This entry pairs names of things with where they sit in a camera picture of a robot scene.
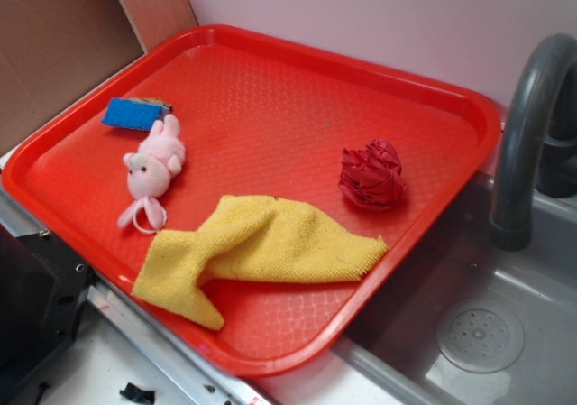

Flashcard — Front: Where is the blue sponge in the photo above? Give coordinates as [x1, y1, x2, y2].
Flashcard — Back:
[101, 97, 173, 131]

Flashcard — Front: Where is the crumpled red paper ball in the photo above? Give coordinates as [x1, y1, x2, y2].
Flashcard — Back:
[338, 138, 407, 211]

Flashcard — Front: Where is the yellow microfiber cloth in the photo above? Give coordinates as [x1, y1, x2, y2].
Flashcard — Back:
[133, 196, 389, 331]

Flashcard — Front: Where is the red plastic tray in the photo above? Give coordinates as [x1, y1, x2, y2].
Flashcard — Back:
[2, 25, 501, 378]

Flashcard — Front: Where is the grey toy faucet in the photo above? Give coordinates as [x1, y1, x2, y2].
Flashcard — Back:
[490, 33, 576, 251]

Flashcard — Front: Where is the pink plush toy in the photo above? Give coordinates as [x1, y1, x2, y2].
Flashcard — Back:
[117, 114, 186, 235]

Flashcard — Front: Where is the grey toy sink basin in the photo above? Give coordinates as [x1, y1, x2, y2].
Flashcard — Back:
[333, 170, 577, 405]

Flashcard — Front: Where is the brown cardboard panel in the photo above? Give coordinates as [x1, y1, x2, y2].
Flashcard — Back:
[1, 0, 197, 153]

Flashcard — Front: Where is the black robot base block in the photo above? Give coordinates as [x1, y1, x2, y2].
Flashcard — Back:
[1, 228, 94, 404]

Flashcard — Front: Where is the black tape scrap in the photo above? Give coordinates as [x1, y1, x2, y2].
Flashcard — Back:
[119, 382, 156, 405]

